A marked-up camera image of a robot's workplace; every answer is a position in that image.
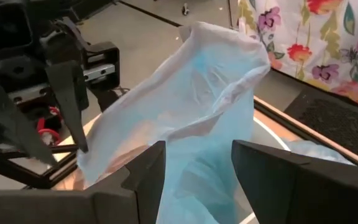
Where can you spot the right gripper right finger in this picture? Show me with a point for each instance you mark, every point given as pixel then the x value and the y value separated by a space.
pixel 306 193

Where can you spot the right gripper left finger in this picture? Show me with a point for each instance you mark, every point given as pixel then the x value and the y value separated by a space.
pixel 104 205

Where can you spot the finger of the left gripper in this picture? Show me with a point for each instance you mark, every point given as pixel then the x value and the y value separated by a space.
pixel 68 93
pixel 11 118

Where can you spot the blue bin liner bag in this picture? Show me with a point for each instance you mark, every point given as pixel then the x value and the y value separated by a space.
pixel 197 93

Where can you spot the black floor mat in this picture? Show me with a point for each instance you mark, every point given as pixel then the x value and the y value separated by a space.
pixel 337 124

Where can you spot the floral print curtain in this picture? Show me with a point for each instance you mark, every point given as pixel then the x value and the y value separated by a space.
pixel 315 37

